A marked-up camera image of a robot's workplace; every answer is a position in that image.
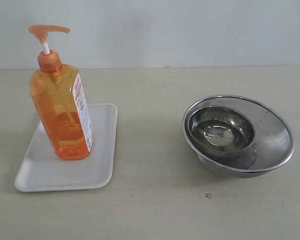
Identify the orange pump soap bottle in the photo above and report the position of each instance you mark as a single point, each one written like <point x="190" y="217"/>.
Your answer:
<point x="57" y="92"/>

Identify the small stainless steel bowl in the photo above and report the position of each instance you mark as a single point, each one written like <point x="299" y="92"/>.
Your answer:
<point x="220" y="131"/>

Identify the steel mesh colander bowl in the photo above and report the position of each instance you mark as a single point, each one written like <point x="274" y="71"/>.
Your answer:
<point x="272" y="147"/>

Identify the white rectangular plastic tray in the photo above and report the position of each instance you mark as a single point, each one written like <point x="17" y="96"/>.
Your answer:
<point x="42" y="171"/>

